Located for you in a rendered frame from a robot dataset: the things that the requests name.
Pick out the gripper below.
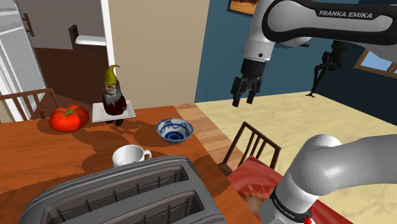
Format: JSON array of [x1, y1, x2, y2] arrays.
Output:
[[230, 57, 267, 108]]

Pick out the wood framed window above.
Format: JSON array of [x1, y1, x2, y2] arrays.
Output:
[[353, 48, 397, 79]]

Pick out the red tomato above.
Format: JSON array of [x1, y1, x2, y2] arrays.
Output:
[[48, 105, 90, 133]]

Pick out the garden gnome figure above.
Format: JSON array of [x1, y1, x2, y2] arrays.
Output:
[[102, 64, 128, 127]]

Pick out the blue and white bowl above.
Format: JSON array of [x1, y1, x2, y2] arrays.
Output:
[[156, 118, 194, 145]]

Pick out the framed wall picture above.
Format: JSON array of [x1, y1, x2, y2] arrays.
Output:
[[227, 0, 261, 17]]

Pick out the dark brown wooden chair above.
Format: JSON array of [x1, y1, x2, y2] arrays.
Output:
[[217, 121, 282, 176], [0, 87, 62, 122]]

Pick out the white door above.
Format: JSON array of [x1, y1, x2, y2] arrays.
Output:
[[0, 0, 48, 122]]

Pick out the white square plate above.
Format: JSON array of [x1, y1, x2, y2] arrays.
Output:
[[92, 99, 137, 123]]

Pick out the brown bed with white mattress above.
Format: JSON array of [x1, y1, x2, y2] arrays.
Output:
[[68, 24, 108, 59]]

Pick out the dark standing sculpture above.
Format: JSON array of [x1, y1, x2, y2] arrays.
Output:
[[305, 40, 347, 99]]

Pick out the white mug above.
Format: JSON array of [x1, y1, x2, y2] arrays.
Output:
[[111, 144, 153, 168]]

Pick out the grey two-slot toaster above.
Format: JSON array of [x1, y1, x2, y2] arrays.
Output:
[[18, 155, 229, 224]]

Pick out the wooden dining table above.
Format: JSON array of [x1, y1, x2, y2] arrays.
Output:
[[0, 103, 261, 224]]

